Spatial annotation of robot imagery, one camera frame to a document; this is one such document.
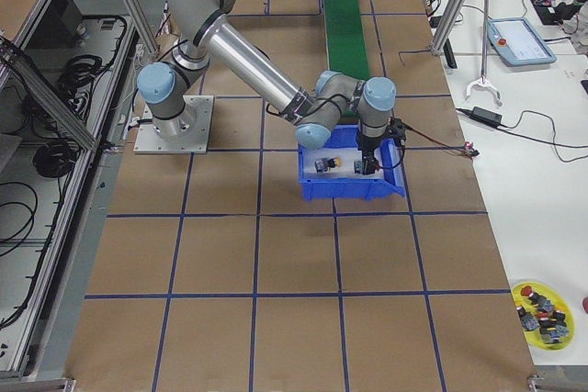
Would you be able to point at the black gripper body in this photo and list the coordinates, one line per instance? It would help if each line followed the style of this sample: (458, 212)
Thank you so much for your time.
(368, 145)

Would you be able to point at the yellow mushroom push button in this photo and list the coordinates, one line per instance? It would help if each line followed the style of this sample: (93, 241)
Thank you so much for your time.
(324, 164)

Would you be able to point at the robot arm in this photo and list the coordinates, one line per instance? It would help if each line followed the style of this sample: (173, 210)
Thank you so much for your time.
(206, 34)

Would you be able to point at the yellow plate of buttons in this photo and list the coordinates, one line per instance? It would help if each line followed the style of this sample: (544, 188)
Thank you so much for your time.
(544, 316)

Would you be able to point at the white foam pad right bin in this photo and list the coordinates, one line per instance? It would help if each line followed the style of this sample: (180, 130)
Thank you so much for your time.
(345, 171)

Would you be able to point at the blue right plastic bin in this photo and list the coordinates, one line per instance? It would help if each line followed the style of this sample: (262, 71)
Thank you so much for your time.
(388, 155)

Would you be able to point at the green conveyor belt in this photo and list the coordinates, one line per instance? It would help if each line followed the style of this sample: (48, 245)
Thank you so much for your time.
(344, 36)

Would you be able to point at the small red LED board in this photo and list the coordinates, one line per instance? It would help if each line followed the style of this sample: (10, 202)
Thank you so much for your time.
(470, 150)

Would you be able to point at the black power adapter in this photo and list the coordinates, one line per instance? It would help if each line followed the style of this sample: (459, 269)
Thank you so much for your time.
(486, 117)

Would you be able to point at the teach pendant tablet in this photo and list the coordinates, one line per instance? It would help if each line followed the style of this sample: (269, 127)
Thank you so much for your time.
(518, 43)

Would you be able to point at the black handle tool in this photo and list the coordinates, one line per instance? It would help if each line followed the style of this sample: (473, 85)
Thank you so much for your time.
(450, 55)

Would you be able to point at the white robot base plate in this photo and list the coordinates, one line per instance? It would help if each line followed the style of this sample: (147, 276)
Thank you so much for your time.
(188, 133)

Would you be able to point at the green handled reach grabber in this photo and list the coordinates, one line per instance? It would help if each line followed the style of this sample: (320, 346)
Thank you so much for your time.
(483, 82)

